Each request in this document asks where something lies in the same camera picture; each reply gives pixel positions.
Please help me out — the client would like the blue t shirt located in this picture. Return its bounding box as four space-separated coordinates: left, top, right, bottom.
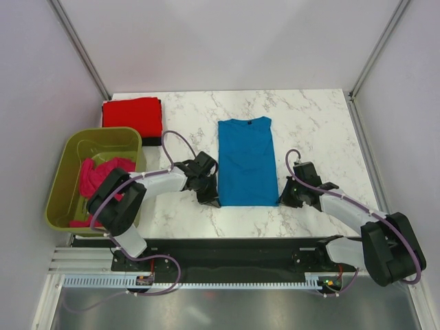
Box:
218 116 278 207

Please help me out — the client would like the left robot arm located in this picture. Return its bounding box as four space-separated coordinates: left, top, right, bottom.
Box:
87 152 221 270

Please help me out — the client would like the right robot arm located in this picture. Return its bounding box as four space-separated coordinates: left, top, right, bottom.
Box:
278 162 426 287

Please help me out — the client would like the folded black t shirt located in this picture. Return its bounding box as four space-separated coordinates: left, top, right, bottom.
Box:
141 134 162 146

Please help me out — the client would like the folded red t shirt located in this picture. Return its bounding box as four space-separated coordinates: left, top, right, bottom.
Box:
102 97 163 138

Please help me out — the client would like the pink t shirt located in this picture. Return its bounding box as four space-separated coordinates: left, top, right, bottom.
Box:
68 157 137 228

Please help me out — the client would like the olive green plastic bin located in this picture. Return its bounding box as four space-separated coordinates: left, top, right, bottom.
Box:
45 127 146 237

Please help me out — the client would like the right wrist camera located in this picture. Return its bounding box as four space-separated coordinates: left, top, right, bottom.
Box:
293 162 322 187

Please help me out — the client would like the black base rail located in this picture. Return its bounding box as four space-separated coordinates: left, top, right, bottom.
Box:
68 235 358 285

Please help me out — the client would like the white slotted cable duct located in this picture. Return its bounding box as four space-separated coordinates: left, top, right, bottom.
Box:
63 274 340 290

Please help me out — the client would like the right aluminium frame post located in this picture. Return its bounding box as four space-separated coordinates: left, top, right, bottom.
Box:
346 0 412 102

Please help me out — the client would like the aluminium frame post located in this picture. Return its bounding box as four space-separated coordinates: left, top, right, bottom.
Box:
346 0 412 102
47 0 111 100

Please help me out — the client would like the left aluminium frame post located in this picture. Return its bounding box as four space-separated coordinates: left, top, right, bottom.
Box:
47 0 111 100

